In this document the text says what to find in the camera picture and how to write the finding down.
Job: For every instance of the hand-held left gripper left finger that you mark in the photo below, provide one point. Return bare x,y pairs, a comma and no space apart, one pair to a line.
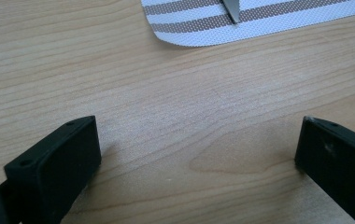
54,168

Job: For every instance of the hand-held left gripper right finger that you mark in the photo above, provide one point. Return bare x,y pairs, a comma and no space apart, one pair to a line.
340,161

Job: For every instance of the grey striped placemat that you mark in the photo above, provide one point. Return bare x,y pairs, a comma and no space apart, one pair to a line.
259,25

